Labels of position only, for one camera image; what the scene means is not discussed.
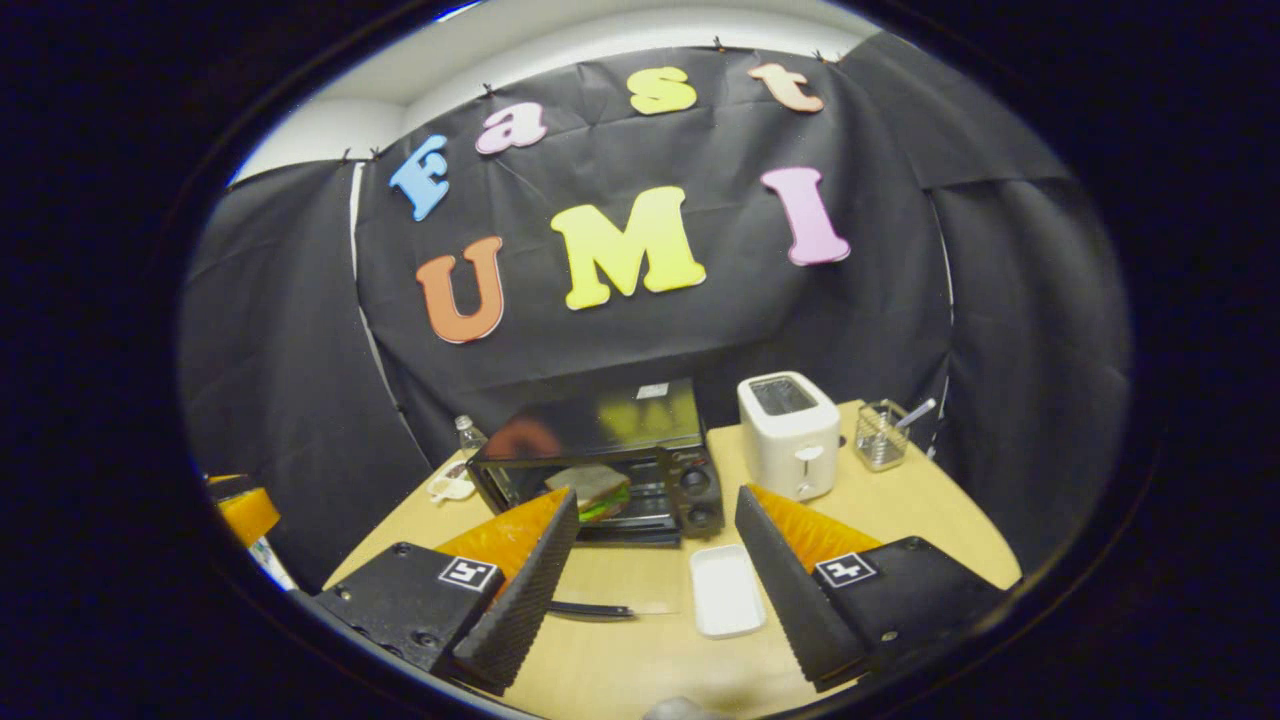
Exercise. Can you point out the clear water bottle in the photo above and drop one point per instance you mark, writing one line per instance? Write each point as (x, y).
(470, 437)

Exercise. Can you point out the white divided plate with beans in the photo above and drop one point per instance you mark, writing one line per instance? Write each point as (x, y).
(452, 487)

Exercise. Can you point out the white rectangular tray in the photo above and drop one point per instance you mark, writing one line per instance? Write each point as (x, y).
(727, 590)

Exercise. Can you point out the metal spoon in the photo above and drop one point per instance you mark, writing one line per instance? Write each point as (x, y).
(918, 412)

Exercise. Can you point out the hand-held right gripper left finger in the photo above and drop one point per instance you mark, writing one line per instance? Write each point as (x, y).
(525, 590)

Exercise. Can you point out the black electric oven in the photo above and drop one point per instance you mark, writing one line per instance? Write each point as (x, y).
(600, 425)

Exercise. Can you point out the white toaster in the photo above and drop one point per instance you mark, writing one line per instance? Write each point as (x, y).
(790, 440)

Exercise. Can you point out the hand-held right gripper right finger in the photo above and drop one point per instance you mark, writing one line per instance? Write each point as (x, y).
(790, 590)

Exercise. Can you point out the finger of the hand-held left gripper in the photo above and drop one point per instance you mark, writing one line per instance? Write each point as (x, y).
(250, 515)

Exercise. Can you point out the sandwich with lettuce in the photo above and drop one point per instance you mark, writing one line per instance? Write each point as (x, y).
(590, 487)

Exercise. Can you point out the row of small black clips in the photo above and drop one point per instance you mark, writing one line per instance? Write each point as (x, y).
(487, 89)

